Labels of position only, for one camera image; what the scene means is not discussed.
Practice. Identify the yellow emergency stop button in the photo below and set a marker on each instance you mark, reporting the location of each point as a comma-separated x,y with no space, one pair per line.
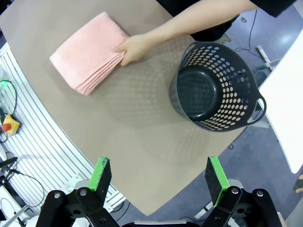
10,123

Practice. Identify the person's left hand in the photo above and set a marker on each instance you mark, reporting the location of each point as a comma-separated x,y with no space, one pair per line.
135,48

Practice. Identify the dark grey perforated basket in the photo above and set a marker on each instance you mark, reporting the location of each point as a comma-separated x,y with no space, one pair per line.
196,85

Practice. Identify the person's black t-shirt torso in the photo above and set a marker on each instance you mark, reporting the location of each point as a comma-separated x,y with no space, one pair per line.
208,26

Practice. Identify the large white table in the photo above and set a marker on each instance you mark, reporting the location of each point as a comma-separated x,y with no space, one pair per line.
288,94

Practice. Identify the white aluminium rail frame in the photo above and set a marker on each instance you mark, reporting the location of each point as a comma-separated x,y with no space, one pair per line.
35,132

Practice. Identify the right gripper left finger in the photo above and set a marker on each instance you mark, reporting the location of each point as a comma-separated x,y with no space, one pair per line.
94,203

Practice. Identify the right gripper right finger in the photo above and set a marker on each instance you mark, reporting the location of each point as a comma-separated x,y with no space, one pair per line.
227,205

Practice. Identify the person's left forearm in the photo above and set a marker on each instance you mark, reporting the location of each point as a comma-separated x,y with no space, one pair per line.
189,23

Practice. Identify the pink herringbone towel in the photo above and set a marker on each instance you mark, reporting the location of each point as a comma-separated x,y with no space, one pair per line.
90,54

